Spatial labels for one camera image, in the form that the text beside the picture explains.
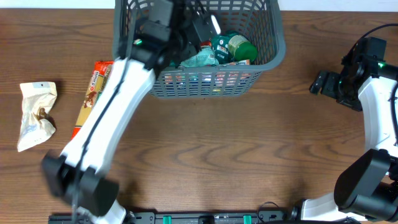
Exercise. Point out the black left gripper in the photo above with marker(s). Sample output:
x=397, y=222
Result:
x=193, y=35

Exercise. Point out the red spaghetti packet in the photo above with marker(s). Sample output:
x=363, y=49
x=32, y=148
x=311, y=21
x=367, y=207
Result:
x=98, y=81

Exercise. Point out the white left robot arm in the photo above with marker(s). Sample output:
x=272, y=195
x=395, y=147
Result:
x=102, y=124

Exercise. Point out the beige paper snack bag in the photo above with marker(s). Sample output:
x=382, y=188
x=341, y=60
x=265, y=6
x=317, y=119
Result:
x=38, y=99

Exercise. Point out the green coffee sachet bag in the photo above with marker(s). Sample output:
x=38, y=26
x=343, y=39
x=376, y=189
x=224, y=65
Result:
x=219, y=45

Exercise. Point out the grey plastic lattice basket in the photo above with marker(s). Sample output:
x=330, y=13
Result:
x=259, y=21

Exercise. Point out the mint green snack packet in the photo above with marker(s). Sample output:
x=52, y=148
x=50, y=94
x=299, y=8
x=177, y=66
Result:
x=205, y=57

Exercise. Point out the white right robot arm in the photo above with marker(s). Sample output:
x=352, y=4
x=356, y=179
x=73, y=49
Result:
x=367, y=189

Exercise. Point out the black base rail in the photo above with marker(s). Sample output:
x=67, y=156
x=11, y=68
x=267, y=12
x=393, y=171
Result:
x=174, y=217

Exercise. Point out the colourful tissue multipack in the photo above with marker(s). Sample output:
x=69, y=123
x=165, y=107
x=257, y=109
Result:
x=241, y=62

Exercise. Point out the green lid jar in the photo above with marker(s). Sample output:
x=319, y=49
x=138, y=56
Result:
x=241, y=48

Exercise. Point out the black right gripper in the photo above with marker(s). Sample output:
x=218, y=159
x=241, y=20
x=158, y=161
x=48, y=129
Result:
x=325, y=84

